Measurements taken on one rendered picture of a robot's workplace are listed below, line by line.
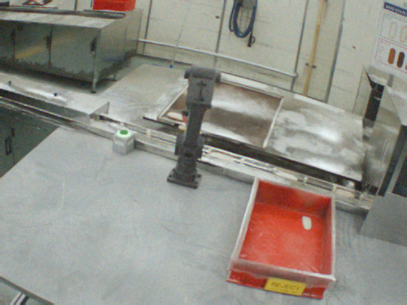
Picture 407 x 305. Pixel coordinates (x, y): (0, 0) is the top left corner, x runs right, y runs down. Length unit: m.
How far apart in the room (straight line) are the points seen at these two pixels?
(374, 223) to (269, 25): 4.09
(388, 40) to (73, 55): 3.42
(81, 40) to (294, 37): 2.71
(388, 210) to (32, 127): 1.76
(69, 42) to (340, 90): 3.36
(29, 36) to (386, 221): 4.50
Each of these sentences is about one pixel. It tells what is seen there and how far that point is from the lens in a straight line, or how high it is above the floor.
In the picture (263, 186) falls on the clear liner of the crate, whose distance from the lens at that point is 1.47.
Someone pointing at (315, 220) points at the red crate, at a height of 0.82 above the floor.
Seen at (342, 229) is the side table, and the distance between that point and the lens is 1.53.
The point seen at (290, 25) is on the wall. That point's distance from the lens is 5.23.
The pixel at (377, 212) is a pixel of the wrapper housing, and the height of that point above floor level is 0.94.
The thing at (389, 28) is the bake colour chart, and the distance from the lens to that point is 2.33.
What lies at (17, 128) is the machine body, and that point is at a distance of 2.21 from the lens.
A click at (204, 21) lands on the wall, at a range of 5.50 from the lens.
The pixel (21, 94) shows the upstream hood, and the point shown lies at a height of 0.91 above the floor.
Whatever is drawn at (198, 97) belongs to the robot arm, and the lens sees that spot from 1.18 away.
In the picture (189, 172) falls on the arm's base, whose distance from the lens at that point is 1.52.
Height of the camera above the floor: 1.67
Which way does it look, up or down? 28 degrees down
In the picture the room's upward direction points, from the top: 10 degrees clockwise
